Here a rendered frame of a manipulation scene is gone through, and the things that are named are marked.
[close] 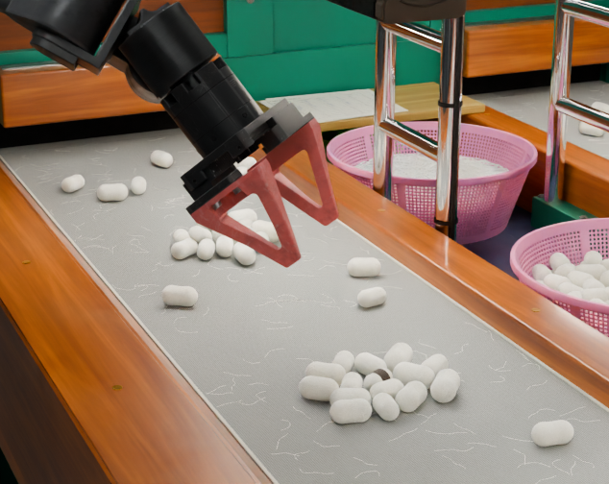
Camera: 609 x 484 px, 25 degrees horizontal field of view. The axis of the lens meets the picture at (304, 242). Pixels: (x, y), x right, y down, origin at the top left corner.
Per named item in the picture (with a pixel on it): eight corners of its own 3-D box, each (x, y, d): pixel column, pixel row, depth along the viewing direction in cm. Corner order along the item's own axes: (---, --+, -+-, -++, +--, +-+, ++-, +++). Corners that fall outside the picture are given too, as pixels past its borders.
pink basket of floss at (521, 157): (499, 268, 164) (503, 190, 161) (293, 237, 174) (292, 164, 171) (555, 202, 187) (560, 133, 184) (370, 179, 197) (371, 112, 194)
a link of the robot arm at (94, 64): (26, 38, 101) (85, -63, 102) (31, 62, 112) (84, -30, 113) (172, 120, 102) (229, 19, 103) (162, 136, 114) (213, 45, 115)
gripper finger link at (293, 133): (280, 264, 107) (206, 167, 106) (309, 234, 113) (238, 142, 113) (347, 218, 104) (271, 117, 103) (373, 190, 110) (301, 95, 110)
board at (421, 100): (268, 138, 184) (268, 130, 183) (227, 111, 196) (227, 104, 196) (485, 112, 196) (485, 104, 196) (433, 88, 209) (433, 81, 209)
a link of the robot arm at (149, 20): (110, 29, 101) (173, -17, 102) (108, 45, 108) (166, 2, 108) (169, 106, 101) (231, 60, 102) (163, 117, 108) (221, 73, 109)
